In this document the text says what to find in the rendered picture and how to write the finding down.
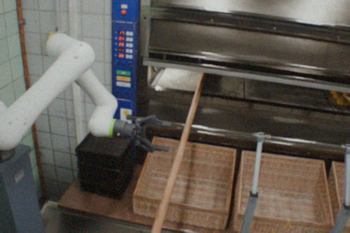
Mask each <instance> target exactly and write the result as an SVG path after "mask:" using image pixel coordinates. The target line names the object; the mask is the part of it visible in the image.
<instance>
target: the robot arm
mask: <svg viewBox="0 0 350 233"><path fill-rule="evenodd" d="M46 51H47V53H48V55H49V57H50V58H51V59H52V60H53V61H54V64H53V65H52V66H51V67H50V68H49V69H48V70H47V71H46V72H45V74H44V75H43V76H41V77H40V79H39V80H38V81H36V82H35V84H34V85H33V86H32V87H30V89H29V90H28V91H26V92H25V93H24V94H23V95H22V96H21V97H20V98H19V99H18V100H17V101H16V102H14V103H12V104H11V105H10V106H9V107H8V108H7V107H6V106H5V104H4V103H3V102H2V101H1V100H0V164H1V163H3V162H6V161H7V160H10V159H11V158H12V157H13V156H14V155H15V153H16V148H15V147H16V146H17V145H18V144H19V142H21V139H22V138H23V137H24V135H25V134H26V133H27V131H28V130H29V128H30V127H31V126H32V125H33V124H34V123H35V121H36V119H37V118H38V117H39V116H40V115H41V114H42V113H43V112H44V110H45V109H46V108H47V107H48V106H49V105H50V104H51V103H52V102H53V101H54V100H55V98H57V97H58V96H59V95H60V93H62V92H63V90H65V89H66V88H67V87H68V86H69V85H70V84H71V83H72V82H75V83H76V84H77V85H78V86H79V87H80V88H81V89H82V90H83V91H84V92H85V93H86V94H87V95H88V97H89V98H90V99H91V100H92V102H93V103H94V105H95V106H96V108H95V110H94V112H93V114H92V117H91V119H90V121H89V124H88V128H89V131H90V133H91V134H92V135H94V136H96V137H113V138H118V139H125V138H129V139H136V143H135V145H137V146H141V147H142V148H144V149H145V150H147V151H149V152H150V153H153V152H154V151H155V150H156V151H162V150H163V151H169V147H164V146H157V145H156V146H154V145H153V144H152V143H151V142H150V141H149V140H147V139H146V137H145V136H146V134H145V129H146V128H148V127H149V126H151V125H153V124H155V125H157V126H164V127H170V125H171V123H169V122H163V121H162V120H158V119H156V116H155V115H153V116H149V117H146V118H143V119H136V123H137V125H135V124H130V123H128V121H121V120H118V119H113V116H114V113H115V112H116V109H117V107H118V102H117V100H116V98H115V97H114V96H113V95H111V94H110V93H109V92H108V91H107V90H106V88H105V87H104V86H103V84H102V83H101V82H100V81H99V79H98V78H97V77H96V76H95V73H94V72H93V71H92V70H91V67H92V66H93V64H94V61H95V54H94V51H93V49H92V47H91V46H90V45H89V44H87V43H85V42H83V41H82V42H81V41H77V40H75V39H73V38H71V37H69V36H67V35H65V34H63V33H59V34H55V35H53V36H51V37H50V38H49V39H48V40H47V43H46ZM147 121H151V122H149V123H147V124H145V125H143V126H140V124H141V123H144V122H147ZM140 140H142V142H141V141H140ZM143 142H145V143H146V144H145V143H143Z"/></svg>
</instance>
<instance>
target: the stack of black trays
mask: <svg viewBox="0 0 350 233"><path fill-rule="evenodd" d="M133 142H134V140H133V139H129V138H125V139H118V138H113V137H96V136H94V135H92V134H91V133H90V131H89V133H88V134H87V135H86V137H85V138H84V139H83V140H82V141H81V142H80V143H79V145H78V146H77V147H76V148H75V149H74V150H75V153H76V154H75V156H77V159H78V160H77V162H78V164H77V166H78V167H77V169H79V170H78V171H77V172H78V174H79V175H78V177H79V179H78V180H79V181H80V186H81V188H80V190H82V191H85V192H90V193H93V194H99V195H103V196H108V197H111V198H115V199H121V198H122V196H123V194H124V193H125V191H126V188H127V186H128V185H129V183H130V181H131V179H132V177H133V176H134V170H133V167H134V166H133V165H134V164H133V163H134V162H133V160H134V159H133V157H134V155H133V154H134V152H133V151H134V147H133V146H134V144H135V143H133Z"/></svg>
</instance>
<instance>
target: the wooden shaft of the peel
mask: <svg viewBox="0 0 350 233"><path fill-rule="evenodd" d="M205 76H206V73H203V72H202V74H201V78H200V80H199V84H198V87H197V90H196V93H195V96H194V100H193V102H192V106H191V110H190V112H189V115H188V119H187V122H186V125H185V128H184V132H183V134H182V138H181V141H180V144H179V147H178V150H177V153H176V156H175V160H174V163H173V165H172V169H171V173H170V175H169V178H168V181H167V184H166V187H165V190H164V194H163V195H162V199H161V203H160V205H159V208H158V210H157V216H156V219H155V221H154V224H153V227H152V230H151V233H161V227H162V225H163V222H164V218H165V215H166V211H167V209H168V205H169V201H170V199H171V195H172V193H173V189H174V185H175V182H176V178H177V175H178V172H179V168H180V165H181V161H182V158H183V154H184V150H185V148H186V143H187V141H188V137H189V133H190V130H191V126H192V123H193V119H194V115H195V112H196V108H197V105H198V100H199V96H200V94H201V90H202V87H203V83H204V79H205Z"/></svg>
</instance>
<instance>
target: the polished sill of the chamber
mask: <svg viewBox="0 0 350 233"><path fill-rule="evenodd" d="M195 93H196V92H194V91H185V90H179V89H170V88H165V87H156V86H149V87H148V89H147V94H148V95H152V96H161V97H170V98H175V99H184V100H189V101H193V100H194V96H195ZM198 102H206V103H211V104H220V105H225V106H234V107H242V108H247V109H260V110H264V111H272V112H280V113H286V114H293V115H299V116H306V117H318V118H322V119H330V120H334V121H345V122H350V113H349V112H337V111H330V110H325V109H318V108H313V107H305V106H297V105H292V104H280V103H275V102H266V101H258V100H253V99H245V98H239V97H230V96H222V95H217V94H208V93H202V92H201V94H200V96H199V100H198Z"/></svg>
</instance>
